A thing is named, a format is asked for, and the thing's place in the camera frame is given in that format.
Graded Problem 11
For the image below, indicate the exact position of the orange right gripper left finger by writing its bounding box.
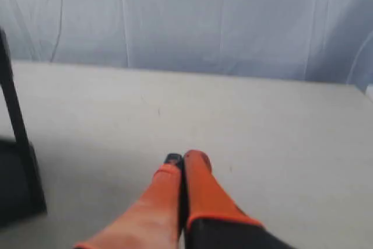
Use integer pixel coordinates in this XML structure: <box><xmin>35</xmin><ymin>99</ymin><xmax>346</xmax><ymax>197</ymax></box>
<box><xmin>75</xmin><ymin>153</ymin><xmax>182</xmax><ymax>249</ymax></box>

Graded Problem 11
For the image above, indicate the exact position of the grey backdrop cloth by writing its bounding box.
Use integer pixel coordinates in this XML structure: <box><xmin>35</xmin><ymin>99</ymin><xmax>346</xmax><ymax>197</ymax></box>
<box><xmin>1</xmin><ymin>0</ymin><xmax>372</xmax><ymax>90</ymax></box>

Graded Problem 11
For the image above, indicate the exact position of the black metal shelf rack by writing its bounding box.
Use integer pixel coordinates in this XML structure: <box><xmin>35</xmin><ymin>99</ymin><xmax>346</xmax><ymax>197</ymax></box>
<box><xmin>1</xmin><ymin>29</ymin><xmax>47</xmax><ymax>228</ymax></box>

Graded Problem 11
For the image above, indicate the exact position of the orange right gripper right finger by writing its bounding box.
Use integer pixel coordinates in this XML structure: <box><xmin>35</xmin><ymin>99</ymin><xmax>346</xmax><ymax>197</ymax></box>
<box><xmin>184</xmin><ymin>150</ymin><xmax>292</xmax><ymax>248</ymax></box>

